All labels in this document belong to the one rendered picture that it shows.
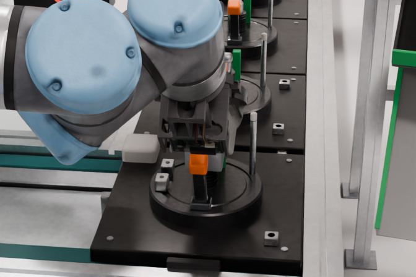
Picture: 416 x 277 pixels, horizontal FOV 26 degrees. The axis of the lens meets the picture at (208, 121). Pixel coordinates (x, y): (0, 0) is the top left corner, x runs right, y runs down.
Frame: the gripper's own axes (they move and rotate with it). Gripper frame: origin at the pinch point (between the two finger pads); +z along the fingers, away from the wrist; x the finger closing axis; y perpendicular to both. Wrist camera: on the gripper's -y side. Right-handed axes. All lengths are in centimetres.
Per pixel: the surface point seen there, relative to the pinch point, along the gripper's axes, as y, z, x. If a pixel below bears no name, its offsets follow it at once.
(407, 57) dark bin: -2.1, -15.0, 21.6
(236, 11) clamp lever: -29.2, 28.4, 0.5
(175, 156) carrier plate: 0.2, 13.8, -5.2
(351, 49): -40, 66, 21
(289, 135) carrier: -5.2, 18.8, 9.8
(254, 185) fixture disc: 6.1, 5.9, 5.9
